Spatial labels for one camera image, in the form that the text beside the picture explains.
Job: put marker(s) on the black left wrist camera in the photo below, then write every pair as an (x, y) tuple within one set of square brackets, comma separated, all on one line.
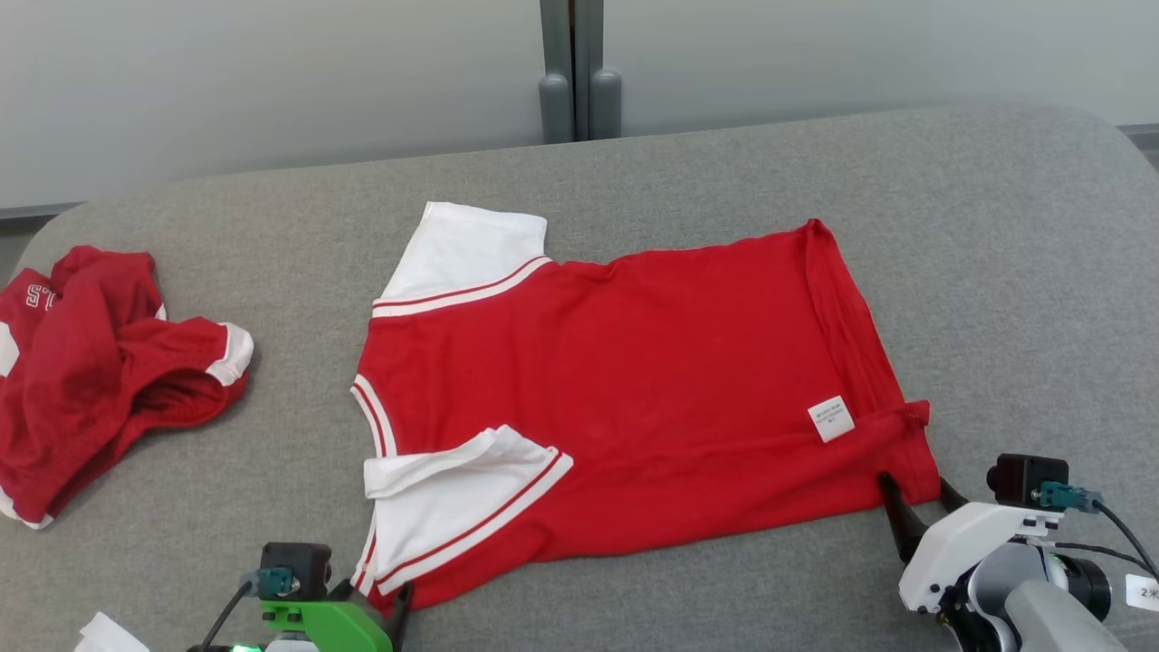
[(294, 561)]

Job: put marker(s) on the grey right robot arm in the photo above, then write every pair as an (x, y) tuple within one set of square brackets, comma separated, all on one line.
[(1041, 607)]

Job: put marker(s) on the red white jersey shirt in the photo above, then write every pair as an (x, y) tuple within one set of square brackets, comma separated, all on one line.
[(634, 389)]

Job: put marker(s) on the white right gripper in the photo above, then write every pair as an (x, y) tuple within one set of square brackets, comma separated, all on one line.
[(960, 543)]

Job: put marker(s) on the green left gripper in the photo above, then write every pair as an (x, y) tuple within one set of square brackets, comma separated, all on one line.
[(335, 627)]

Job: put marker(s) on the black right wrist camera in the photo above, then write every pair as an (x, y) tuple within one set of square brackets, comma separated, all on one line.
[(1023, 478)]

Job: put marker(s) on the red white-trimmed shorts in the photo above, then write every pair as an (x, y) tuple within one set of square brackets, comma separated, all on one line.
[(81, 380)]

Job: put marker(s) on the grey double partition post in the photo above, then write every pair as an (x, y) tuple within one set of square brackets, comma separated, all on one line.
[(579, 72)]

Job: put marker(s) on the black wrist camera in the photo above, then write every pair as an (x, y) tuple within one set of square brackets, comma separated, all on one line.
[(294, 561), (1023, 478)]

